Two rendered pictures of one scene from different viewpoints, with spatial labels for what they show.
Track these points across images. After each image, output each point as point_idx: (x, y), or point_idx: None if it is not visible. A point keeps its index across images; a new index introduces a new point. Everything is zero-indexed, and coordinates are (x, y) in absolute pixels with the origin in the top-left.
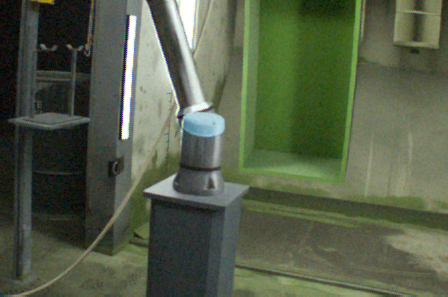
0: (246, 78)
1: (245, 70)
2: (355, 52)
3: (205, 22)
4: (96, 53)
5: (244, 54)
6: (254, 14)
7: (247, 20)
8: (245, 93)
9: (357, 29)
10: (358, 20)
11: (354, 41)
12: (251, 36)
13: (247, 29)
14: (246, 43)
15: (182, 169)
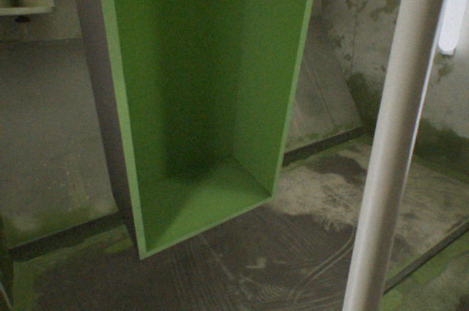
0: (128, 123)
1: (123, 108)
2: (305, 26)
3: (437, 34)
4: None
5: (115, 76)
6: None
7: None
8: (131, 149)
9: None
10: None
11: (306, 7)
12: (91, 28)
13: (112, 15)
14: (116, 50)
15: None
